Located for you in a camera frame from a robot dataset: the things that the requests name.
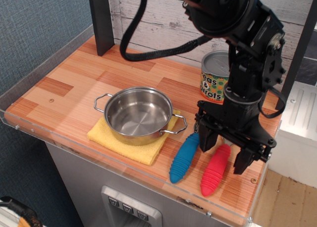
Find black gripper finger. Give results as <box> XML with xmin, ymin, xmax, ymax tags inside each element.
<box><xmin>198</xmin><ymin>118</ymin><xmax>218</xmax><ymax>152</ymax></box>
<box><xmin>234</xmin><ymin>146</ymin><xmax>256</xmax><ymax>174</ymax></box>

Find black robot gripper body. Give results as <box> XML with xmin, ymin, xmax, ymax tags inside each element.
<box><xmin>195</xmin><ymin>97</ymin><xmax>276</xmax><ymax>162</ymax></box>

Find red handled metal spoon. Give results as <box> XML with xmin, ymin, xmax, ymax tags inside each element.
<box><xmin>200</xmin><ymin>138</ymin><xmax>231</xmax><ymax>197</ymax></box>

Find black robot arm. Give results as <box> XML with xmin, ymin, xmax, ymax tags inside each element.
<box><xmin>183</xmin><ymin>0</ymin><xmax>286</xmax><ymax>174</ymax></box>

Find stainless steel pot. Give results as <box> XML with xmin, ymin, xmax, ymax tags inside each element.
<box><xmin>94</xmin><ymin>87</ymin><xmax>188</xmax><ymax>146</ymax></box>

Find white toy sink unit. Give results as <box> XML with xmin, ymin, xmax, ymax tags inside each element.
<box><xmin>268</xmin><ymin>81</ymin><xmax>317</xmax><ymax>187</ymax></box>

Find peas and carrots can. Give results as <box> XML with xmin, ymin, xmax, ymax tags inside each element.
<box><xmin>200</xmin><ymin>51</ymin><xmax>229</xmax><ymax>104</ymax></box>

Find yellow cloth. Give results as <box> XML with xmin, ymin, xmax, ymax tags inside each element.
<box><xmin>87</xmin><ymin>118</ymin><xmax>169</xmax><ymax>166</ymax></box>

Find clear acrylic guard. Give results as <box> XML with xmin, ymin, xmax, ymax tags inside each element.
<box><xmin>0</xmin><ymin>26</ymin><xmax>283</xmax><ymax>227</ymax></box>

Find grey cabinet with dispenser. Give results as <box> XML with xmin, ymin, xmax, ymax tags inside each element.
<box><xmin>45</xmin><ymin>141</ymin><xmax>223</xmax><ymax>227</ymax></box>

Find orange object bottom left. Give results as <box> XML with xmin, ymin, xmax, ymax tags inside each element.
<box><xmin>18</xmin><ymin>217</ymin><xmax>31</xmax><ymax>227</ymax></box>

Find blue handled metal fork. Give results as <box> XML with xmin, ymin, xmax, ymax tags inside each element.
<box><xmin>169</xmin><ymin>121</ymin><xmax>199</xmax><ymax>183</ymax></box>

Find dark right post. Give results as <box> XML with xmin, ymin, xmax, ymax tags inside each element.
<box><xmin>281</xmin><ymin>0</ymin><xmax>317</xmax><ymax>103</ymax></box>

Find dark post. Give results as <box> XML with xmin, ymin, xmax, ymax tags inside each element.
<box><xmin>89</xmin><ymin>0</ymin><xmax>114</xmax><ymax>56</ymax></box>
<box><xmin>281</xmin><ymin>0</ymin><xmax>317</xmax><ymax>103</ymax></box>

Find dark left post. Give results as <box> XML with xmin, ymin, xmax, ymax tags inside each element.
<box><xmin>89</xmin><ymin>0</ymin><xmax>114</xmax><ymax>56</ymax></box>

